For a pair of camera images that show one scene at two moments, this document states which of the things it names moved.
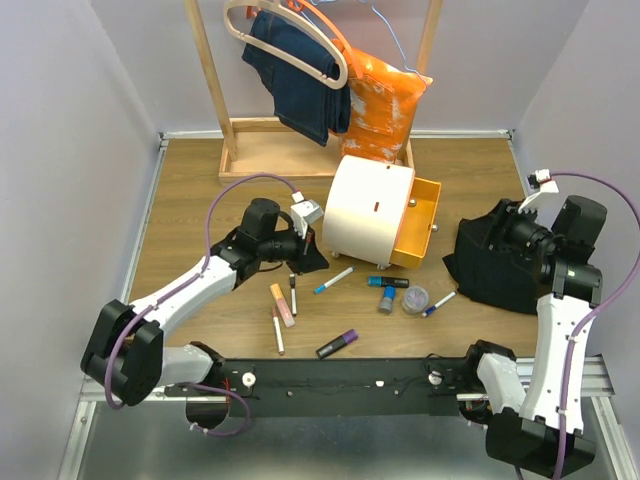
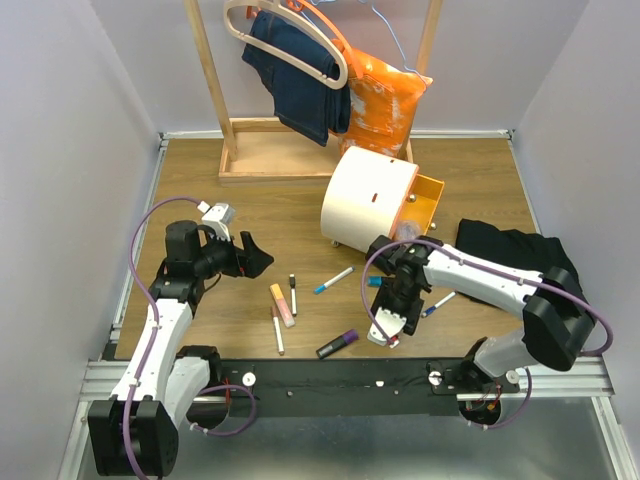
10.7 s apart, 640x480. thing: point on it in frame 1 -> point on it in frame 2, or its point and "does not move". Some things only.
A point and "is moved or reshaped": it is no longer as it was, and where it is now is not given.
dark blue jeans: (305, 104) does not move
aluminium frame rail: (588, 375) does not move
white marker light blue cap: (322, 287) does not move
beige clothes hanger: (297, 65) does not move
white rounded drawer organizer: (379, 213) does not move
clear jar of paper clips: (415, 300) is moved or reshaped
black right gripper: (507, 217) -> (412, 315)
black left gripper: (308, 257) -> (248, 262)
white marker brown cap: (278, 332) does not move
